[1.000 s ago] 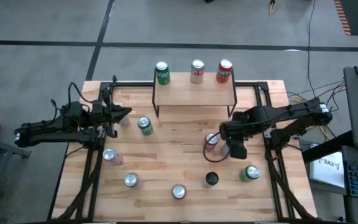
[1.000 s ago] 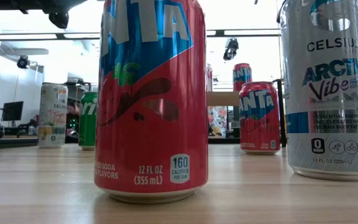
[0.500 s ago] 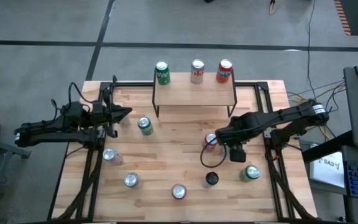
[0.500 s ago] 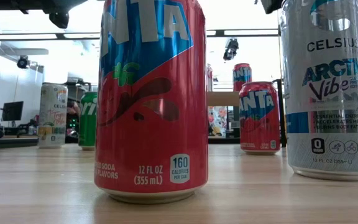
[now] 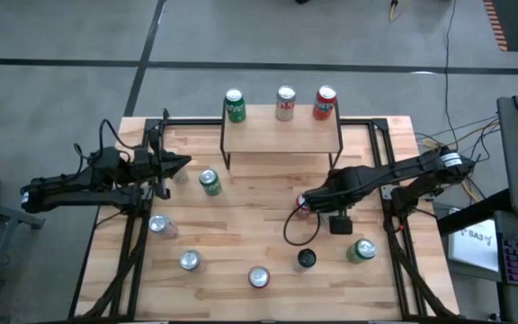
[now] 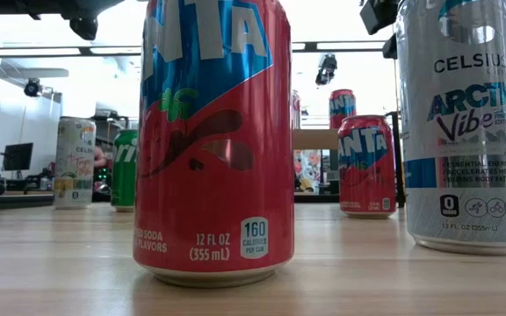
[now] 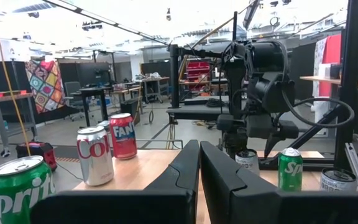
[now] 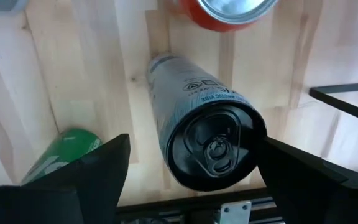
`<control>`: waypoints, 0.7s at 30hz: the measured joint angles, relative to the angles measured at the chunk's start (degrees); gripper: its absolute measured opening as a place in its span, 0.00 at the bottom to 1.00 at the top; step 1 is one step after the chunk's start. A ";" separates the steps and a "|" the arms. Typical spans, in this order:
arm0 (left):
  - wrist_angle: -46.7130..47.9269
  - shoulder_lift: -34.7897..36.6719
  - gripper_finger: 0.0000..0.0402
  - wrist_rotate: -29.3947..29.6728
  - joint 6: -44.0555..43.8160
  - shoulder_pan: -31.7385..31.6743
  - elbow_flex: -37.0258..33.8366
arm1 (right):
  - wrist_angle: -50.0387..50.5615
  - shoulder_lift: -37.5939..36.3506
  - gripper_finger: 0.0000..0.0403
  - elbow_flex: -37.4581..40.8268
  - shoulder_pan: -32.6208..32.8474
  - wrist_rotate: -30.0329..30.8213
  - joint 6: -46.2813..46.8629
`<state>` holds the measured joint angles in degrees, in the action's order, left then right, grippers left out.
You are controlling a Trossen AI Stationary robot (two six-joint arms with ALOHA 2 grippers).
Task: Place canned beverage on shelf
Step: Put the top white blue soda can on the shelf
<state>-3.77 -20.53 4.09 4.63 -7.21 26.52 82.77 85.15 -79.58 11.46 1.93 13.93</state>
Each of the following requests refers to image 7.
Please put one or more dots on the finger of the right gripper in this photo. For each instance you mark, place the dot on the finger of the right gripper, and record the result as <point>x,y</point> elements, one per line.
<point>270,141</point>
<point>233,141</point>

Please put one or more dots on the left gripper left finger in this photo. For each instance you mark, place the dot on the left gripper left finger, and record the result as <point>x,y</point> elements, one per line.
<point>120,208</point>

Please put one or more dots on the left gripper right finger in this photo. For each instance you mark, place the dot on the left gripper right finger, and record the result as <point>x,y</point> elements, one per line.
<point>275,208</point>

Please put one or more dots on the slim Celsius can black lid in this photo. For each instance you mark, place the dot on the slim Celsius can black lid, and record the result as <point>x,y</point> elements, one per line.
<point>247,163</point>

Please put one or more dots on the silver Diet Coke can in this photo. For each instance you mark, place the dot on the silver Diet Coke can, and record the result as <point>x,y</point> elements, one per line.
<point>95,155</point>

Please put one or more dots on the red Fanta can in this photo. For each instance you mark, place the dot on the red Fanta can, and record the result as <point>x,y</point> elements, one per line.
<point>123,137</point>

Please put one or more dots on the green Sprite can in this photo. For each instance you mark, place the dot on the green Sprite can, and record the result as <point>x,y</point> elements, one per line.
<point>290,174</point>
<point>17,193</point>

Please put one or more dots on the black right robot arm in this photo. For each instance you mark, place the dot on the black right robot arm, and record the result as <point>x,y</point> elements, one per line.
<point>266,84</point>

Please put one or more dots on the dark grey desk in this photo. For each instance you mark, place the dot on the dark grey desk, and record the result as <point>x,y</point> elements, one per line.
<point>197,112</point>

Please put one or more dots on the silver Celsius Arctic Vibe can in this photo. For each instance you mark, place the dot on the silver Celsius Arctic Vibe can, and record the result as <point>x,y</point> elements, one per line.
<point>337,183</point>

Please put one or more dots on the orange-striped black mat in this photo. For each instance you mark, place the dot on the orange-striped black mat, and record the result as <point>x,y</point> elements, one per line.
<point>68,159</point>

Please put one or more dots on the red black tool case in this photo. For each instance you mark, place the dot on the red black tool case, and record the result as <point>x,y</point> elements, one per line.
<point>37,154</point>

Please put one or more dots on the grey office chair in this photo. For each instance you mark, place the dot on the grey office chair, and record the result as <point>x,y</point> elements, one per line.
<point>73,96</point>

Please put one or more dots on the colourful patchwork quilt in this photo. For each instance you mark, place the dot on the colourful patchwork quilt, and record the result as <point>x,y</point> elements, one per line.
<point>45,85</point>

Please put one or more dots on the black aluminium table frame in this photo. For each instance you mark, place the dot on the black aluminium table frame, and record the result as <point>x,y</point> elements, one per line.
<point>351,77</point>

